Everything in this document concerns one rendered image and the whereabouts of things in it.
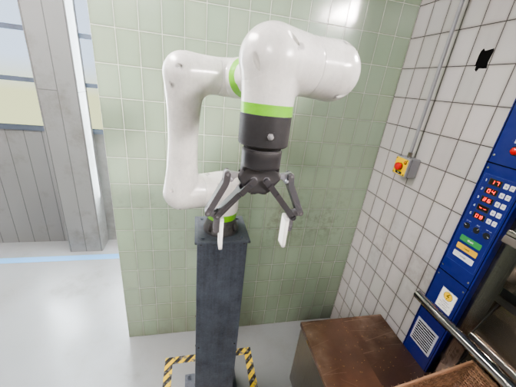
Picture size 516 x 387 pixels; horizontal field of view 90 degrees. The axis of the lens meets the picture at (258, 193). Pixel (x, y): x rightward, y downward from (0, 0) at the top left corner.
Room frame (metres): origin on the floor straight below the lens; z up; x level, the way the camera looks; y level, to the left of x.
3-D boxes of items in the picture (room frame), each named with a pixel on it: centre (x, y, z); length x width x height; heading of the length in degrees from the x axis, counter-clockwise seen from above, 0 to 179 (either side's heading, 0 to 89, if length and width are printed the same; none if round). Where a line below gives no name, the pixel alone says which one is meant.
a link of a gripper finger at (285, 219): (0.49, -0.06, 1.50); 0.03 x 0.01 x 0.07; 15
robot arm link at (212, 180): (0.95, 0.15, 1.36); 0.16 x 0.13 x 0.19; 121
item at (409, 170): (1.38, -0.78, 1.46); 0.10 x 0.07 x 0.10; 14
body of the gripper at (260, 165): (0.47, 0.00, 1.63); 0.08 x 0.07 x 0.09; 105
